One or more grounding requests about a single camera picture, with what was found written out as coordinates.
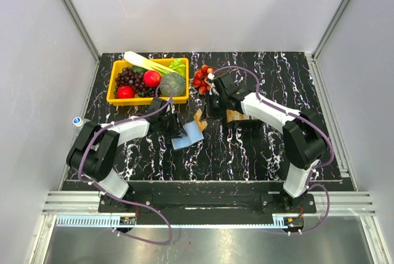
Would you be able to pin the black card holder wallet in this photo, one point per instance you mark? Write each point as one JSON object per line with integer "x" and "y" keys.
{"x": 193, "y": 135}

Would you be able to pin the green cantaloupe melon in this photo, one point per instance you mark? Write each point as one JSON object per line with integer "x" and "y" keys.
{"x": 172, "y": 84}

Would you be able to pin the black card box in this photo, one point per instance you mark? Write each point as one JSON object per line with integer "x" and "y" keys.
{"x": 236, "y": 120}

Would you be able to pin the red apple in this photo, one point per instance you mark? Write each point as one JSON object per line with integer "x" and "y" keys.
{"x": 152, "y": 78}
{"x": 124, "y": 92}

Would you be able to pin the green lettuce leaf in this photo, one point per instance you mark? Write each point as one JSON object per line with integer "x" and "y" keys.
{"x": 178, "y": 66}

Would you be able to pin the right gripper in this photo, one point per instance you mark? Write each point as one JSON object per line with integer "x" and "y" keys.
{"x": 217, "y": 115}

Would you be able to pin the red apple upper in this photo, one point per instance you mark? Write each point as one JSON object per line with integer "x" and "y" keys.
{"x": 152, "y": 78}

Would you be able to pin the white green leek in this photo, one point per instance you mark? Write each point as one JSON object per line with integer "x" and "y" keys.
{"x": 140, "y": 61}

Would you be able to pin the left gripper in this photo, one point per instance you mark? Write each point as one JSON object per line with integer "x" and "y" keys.
{"x": 177, "y": 130}

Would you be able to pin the plastic water bottle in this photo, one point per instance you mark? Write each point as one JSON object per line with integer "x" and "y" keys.
{"x": 78, "y": 121}

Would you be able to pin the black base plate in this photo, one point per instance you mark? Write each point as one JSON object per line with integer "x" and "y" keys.
{"x": 219, "y": 203}

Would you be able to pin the aluminium frame rail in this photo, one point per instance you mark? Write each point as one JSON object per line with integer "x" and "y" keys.
{"x": 342, "y": 203}

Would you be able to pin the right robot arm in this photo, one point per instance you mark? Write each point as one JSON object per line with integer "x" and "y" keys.
{"x": 306, "y": 146}

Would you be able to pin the purple grape bunch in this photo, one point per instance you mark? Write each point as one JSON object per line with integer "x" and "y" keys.
{"x": 128, "y": 78}

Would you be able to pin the brown credit card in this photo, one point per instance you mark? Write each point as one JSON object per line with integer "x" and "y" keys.
{"x": 202, "y": 124}

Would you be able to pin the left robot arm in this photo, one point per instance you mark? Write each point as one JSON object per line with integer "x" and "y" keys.
{"x": 93, "y": 152}

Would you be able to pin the yellow plastic basket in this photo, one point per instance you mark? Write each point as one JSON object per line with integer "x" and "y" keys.
{"x": 117, "y": 67}

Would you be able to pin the red apple lower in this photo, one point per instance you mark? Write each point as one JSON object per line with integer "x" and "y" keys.
{"x": 124, "y": 92}

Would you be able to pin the green avocado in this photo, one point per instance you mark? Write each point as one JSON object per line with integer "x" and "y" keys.
{"x": 138, "y": 70}

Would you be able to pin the red cherry bunch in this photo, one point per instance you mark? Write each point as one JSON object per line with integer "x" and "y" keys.
{"x": 201, "y": 81}

